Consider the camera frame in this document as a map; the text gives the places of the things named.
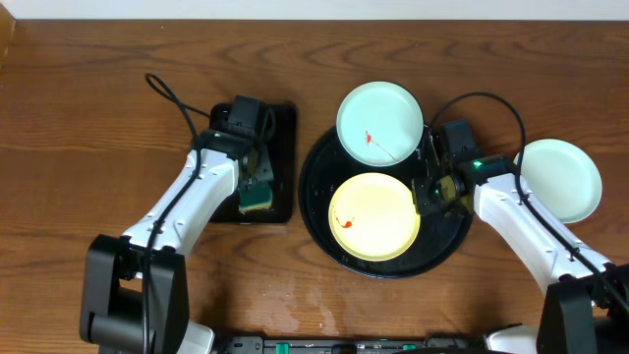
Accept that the black rectangular tray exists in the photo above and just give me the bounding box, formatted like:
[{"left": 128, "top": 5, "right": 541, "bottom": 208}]
[{"left": 210, "top": 101, "right": 298, "bottom": 224}]

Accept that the light blue plate bottom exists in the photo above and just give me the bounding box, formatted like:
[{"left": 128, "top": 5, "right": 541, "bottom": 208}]
[{"left": 522, "top": 139, "right": 602, "bottom": 223}]

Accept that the light blue plate top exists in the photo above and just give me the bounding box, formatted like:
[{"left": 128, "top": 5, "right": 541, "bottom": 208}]
[{"left": 336, "top": 82, "right": 424, "bottom": 167}]

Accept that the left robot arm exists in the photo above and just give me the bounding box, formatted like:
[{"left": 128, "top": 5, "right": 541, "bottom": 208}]
[{"left": 79, "top": 130, "right": 272, "bottom": 353}]

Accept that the right black cable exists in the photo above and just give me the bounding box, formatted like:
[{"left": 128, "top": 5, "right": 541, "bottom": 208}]
[{"left": 427, "top": 91, "right": 629, "bottom": 316}]

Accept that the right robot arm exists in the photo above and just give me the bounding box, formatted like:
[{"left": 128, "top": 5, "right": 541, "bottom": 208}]
[{"left": 412, "top": 155, "right": 628, "bottom": 353}]

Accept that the light blue plate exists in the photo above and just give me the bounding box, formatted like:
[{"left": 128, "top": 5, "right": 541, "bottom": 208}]
[
  {"left": 336, "top": 82, "right": 424, "bottom": 167},
  {"left": 522, "top": 139, "right": 602, "bottom": 223}
]

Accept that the yellow plate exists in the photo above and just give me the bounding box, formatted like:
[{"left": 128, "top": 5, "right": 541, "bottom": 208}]
[{"left": 328, "top": 172, "right": 421, "bottom": 262}]

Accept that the green sponge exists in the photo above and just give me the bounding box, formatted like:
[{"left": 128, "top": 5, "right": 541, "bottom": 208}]
[{"left": 239, "top": 182, "right": 273, "bottom": 213}]

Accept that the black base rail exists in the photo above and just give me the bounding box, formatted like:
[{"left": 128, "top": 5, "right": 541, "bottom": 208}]
[{"left": 186, "top": 322, "right": 542, "bottom": 354}]

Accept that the left black cable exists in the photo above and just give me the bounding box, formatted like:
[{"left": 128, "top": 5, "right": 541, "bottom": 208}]
[{"left": 144, "top": 72, "right": 212, "bottom": 237}]

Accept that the black cable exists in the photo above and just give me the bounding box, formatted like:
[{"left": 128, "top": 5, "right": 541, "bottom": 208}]
[
  {"left": 427, "top": 91, "right": 629, "bottom": 316},
  {"left": 144, "top": 72, "right": 212, "bottom": 237}
]

